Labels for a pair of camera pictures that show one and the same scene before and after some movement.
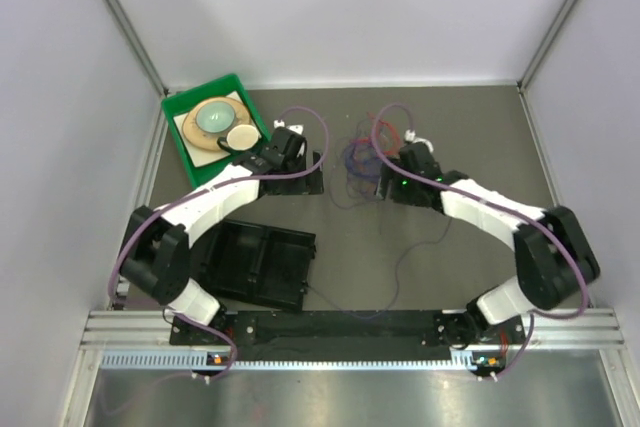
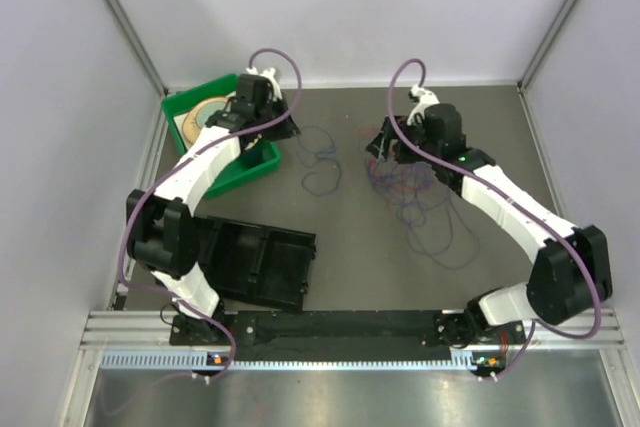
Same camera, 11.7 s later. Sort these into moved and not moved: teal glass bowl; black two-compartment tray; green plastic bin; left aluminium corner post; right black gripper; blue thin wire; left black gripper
Moved: right black gripper; left black gripper; blue thin wire
Not moved: left aluminium corner post; teal glass bowl; green plastic bin; black two-compartment tray
